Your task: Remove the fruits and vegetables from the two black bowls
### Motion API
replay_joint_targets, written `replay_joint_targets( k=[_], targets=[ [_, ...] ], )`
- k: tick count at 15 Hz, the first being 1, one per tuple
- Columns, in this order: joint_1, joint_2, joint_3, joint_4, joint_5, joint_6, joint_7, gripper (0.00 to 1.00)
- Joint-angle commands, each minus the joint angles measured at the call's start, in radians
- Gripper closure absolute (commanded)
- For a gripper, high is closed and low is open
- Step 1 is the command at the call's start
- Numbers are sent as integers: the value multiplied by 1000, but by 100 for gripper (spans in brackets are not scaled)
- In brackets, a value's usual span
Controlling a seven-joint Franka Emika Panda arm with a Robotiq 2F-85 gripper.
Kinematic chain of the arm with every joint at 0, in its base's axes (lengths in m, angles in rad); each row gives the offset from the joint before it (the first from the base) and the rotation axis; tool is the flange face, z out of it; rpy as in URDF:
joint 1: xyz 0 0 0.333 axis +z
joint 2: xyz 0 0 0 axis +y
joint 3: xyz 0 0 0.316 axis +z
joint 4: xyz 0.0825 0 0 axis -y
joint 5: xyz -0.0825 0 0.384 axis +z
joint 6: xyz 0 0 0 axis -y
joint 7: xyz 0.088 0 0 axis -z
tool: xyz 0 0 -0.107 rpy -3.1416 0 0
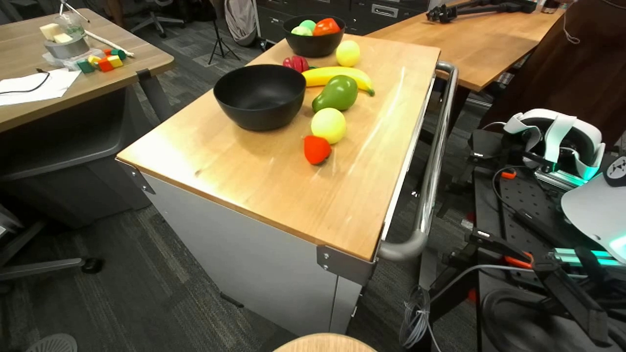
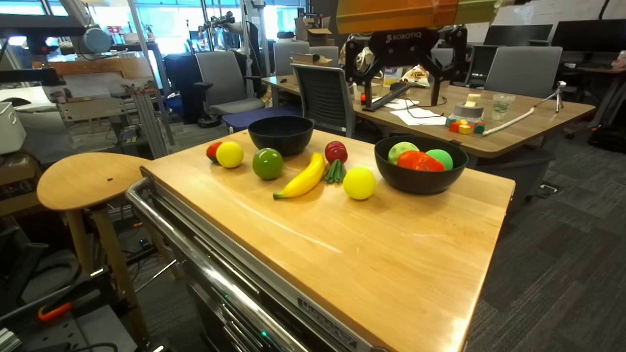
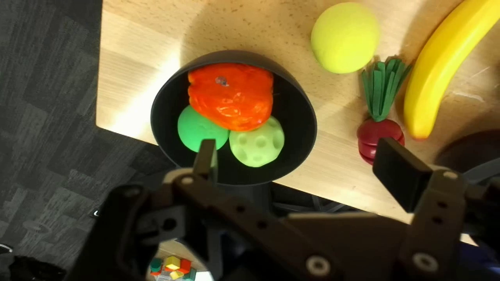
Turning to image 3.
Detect colourful toy blocks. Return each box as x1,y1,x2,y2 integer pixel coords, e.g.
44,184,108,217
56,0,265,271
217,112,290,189
147,254,200,281

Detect green round toy fruit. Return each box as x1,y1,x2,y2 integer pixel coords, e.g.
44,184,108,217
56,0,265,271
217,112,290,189
176,104,231,154

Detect light green dimpled toy ball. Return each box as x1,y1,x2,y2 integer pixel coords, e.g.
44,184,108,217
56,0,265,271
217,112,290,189
228,115,286,168

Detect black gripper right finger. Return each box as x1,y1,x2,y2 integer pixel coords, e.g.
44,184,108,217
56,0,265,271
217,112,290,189
372,137,500,281

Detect yellow toy lemon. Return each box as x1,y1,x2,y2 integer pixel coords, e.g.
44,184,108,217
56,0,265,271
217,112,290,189
309,1,381,75

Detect orange toy pepper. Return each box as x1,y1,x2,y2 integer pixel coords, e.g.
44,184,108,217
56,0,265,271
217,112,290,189
186,62,275,132

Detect yellow toy banana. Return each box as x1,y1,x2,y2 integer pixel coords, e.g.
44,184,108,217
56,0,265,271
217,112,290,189
403,0,500,140

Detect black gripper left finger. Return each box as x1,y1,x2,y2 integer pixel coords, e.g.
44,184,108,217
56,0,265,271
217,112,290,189
76,139,340,281

